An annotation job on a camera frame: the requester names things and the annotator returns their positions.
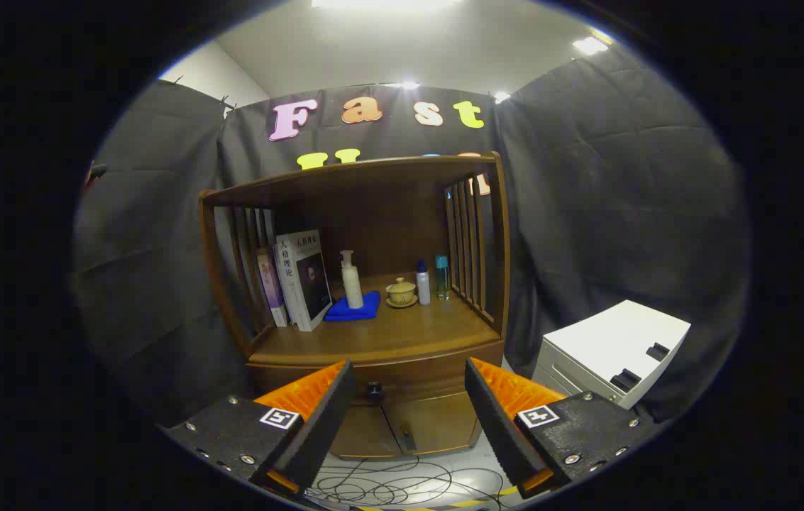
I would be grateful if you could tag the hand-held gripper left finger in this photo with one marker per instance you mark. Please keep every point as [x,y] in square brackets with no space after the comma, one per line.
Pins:
[320,426]

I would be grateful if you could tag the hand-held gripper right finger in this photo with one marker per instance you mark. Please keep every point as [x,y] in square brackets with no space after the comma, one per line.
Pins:
[497,426]

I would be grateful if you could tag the brown wooden drawer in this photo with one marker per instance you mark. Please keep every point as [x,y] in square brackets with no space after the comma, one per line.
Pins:
[416,376]

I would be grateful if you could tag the wooden cabinet door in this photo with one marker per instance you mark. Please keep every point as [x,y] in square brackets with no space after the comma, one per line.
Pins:
[444,426]
[366,433]

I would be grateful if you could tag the brown wooden countertop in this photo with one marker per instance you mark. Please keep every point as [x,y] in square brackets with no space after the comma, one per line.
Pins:
[402,326]

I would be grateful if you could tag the white drawer cabinet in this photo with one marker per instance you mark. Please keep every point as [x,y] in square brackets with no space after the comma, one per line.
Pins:
[614,333]

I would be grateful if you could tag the brown wooden cabinet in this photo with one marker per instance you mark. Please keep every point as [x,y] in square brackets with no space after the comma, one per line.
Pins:
[387,213]

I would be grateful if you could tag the yellow black floor tape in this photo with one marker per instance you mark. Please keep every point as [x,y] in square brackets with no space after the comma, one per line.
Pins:
[469,503]

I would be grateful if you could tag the folded blue cloth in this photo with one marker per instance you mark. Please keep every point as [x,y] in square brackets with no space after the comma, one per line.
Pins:
[367,306]

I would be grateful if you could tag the white pump bottle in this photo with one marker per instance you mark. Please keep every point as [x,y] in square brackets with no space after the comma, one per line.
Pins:
[353,287]

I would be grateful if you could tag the yellow saucer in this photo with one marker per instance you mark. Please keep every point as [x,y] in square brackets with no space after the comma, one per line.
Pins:
[402,305]

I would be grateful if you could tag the white book with portrait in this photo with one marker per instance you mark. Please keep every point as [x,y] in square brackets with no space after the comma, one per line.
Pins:
[309,277]

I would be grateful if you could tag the purple book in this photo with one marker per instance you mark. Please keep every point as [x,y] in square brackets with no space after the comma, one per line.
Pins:
[270,284]

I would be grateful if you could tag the teal bottle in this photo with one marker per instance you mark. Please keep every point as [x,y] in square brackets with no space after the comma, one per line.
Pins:
[442,280]

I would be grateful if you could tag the white bottle with blue cap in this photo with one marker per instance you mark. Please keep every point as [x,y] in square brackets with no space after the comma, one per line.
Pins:
[423,287]

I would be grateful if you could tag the yellow lidded tea cup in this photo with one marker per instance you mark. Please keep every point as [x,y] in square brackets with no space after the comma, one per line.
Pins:
[401,291]

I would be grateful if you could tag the ceiling light panel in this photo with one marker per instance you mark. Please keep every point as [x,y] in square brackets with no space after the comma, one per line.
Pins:
[590,45]

